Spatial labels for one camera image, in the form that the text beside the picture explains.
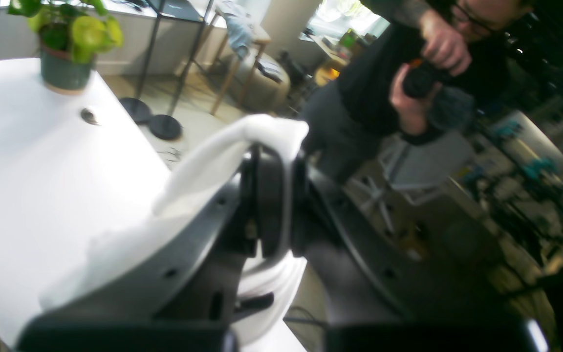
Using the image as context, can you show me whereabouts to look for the seated person in black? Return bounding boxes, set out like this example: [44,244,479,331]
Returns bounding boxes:
[299,0,536,185]

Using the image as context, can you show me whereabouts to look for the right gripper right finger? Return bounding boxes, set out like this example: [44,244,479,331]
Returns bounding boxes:
[291,167,550,352]

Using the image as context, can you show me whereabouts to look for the white printed T-shirt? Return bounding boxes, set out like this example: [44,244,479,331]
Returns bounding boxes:
[37,113,312,348]

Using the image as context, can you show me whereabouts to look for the green potted plant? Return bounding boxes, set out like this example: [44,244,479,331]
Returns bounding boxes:
[7,0,124,64]

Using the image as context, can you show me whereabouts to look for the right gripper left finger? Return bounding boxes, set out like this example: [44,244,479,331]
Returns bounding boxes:
[16,145,292,352]

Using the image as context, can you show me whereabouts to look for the grey plant pot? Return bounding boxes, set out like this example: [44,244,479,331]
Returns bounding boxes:
[39,46,95,95]

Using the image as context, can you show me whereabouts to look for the silver table grommet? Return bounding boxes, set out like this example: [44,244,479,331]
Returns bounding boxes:
[80,109,101,126]

